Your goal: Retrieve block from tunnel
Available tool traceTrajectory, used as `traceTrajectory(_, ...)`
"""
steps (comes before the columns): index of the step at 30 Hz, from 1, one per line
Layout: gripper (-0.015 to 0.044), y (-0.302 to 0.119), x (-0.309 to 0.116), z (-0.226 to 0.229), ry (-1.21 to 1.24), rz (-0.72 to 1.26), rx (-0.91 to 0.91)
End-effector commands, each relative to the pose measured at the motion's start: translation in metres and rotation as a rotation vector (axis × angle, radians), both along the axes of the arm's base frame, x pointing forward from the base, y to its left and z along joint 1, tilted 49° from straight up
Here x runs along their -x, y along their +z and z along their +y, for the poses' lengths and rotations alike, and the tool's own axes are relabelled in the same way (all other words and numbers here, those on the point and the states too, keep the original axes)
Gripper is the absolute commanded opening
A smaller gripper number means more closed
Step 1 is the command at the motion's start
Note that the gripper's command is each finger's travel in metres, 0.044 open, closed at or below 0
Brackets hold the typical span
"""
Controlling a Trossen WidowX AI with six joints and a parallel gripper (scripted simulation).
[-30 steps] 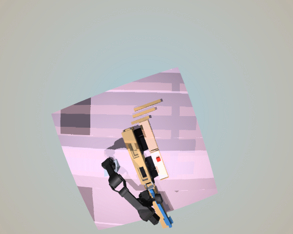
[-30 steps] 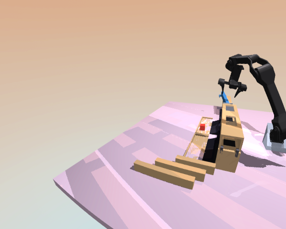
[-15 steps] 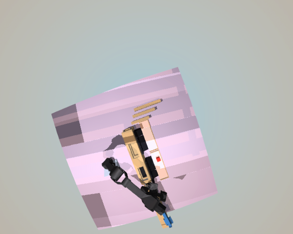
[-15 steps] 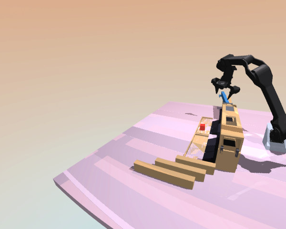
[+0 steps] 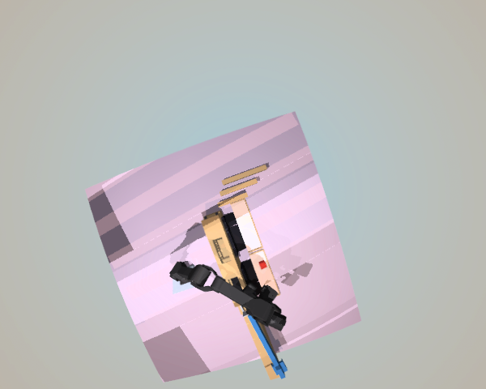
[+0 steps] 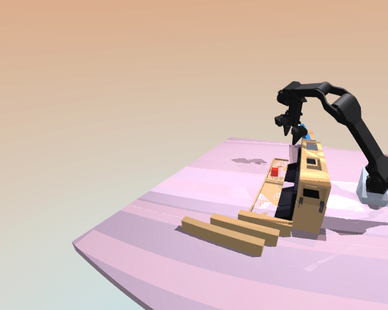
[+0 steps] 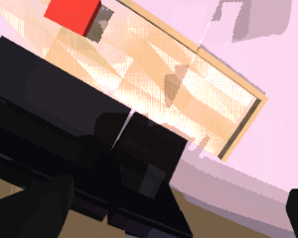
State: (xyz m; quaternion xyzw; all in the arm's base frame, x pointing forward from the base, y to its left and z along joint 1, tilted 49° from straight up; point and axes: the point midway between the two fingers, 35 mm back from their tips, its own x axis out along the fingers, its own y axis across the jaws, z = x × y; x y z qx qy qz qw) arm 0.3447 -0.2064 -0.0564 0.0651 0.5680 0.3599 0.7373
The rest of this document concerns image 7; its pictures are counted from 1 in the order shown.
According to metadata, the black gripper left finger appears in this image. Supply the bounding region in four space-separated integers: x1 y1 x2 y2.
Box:
0 175 75 238

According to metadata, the red cube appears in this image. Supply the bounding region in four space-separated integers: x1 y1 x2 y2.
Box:
43 0 101 37

